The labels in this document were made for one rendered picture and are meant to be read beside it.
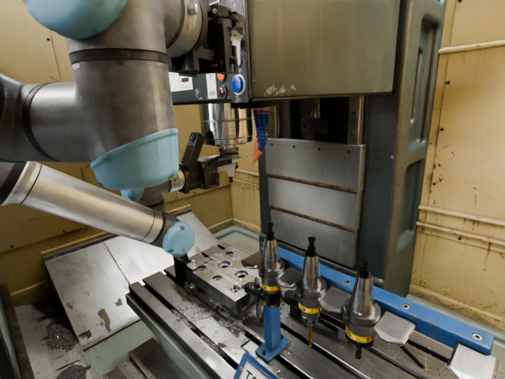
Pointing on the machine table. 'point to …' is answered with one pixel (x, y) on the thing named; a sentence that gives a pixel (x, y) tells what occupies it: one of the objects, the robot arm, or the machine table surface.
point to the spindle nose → (225, 124)
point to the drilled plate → (243, 298)
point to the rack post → (272, 335)
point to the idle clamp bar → (320, 314)
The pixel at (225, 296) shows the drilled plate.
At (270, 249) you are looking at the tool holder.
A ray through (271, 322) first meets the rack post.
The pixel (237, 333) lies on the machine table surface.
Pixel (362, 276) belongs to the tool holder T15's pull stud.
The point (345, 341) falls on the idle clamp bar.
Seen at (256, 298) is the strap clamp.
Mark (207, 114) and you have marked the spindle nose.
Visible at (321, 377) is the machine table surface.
